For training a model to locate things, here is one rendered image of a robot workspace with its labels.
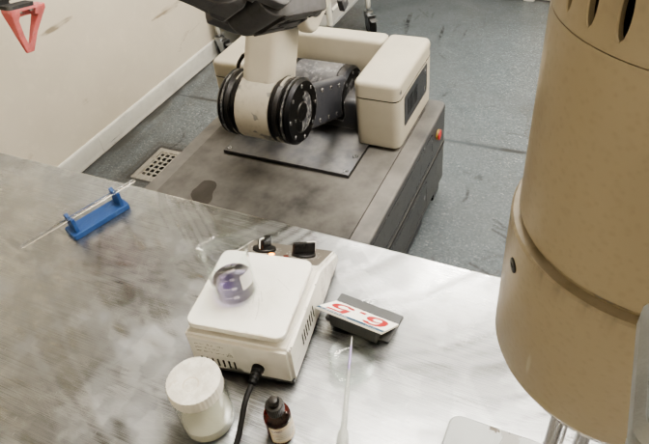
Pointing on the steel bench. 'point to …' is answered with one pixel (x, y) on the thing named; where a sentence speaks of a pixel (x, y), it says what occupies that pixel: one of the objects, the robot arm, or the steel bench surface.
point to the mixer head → (583, 203)
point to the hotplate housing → (275, 362)
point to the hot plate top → (261, 263)
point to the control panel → (292, 251)
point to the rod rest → (97, 217)
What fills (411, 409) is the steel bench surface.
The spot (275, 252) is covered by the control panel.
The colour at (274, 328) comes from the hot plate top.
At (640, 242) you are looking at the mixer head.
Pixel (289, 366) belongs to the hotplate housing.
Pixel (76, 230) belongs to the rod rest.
